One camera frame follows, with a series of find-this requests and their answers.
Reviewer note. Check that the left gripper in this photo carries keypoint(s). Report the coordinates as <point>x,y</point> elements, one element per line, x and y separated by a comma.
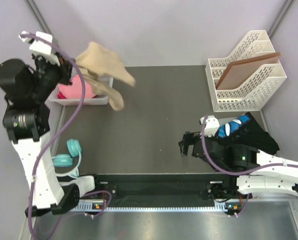
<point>65,68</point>

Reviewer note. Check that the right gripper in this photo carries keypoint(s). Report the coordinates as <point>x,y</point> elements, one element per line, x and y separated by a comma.
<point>189,139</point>

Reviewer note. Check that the beige t shirt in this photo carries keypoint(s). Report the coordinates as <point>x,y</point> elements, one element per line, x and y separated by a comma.
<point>97,61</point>

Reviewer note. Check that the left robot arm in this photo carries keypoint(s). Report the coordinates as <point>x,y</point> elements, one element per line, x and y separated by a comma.
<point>26,121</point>

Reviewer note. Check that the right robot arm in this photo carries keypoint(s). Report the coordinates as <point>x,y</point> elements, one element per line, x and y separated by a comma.
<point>247,170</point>

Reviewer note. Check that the pink folded t shirt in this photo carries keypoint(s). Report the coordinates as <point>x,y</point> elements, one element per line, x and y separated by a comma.
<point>74,91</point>

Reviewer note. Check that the white plastic basket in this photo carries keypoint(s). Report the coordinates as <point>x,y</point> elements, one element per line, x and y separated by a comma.
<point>99,99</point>

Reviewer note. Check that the black graphic t shirt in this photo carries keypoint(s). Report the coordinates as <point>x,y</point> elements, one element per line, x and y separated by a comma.
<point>245,130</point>

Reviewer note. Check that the teal headphones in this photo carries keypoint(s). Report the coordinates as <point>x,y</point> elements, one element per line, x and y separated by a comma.
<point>66,160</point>

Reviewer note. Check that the white file organizer rack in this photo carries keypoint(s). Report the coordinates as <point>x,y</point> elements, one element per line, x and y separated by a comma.
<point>255,92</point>

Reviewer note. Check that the brown cardboard sheet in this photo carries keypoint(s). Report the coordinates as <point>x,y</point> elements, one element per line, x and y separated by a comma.
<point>237,72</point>

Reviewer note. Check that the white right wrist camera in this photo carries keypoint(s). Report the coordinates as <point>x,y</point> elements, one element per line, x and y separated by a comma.
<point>211,126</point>

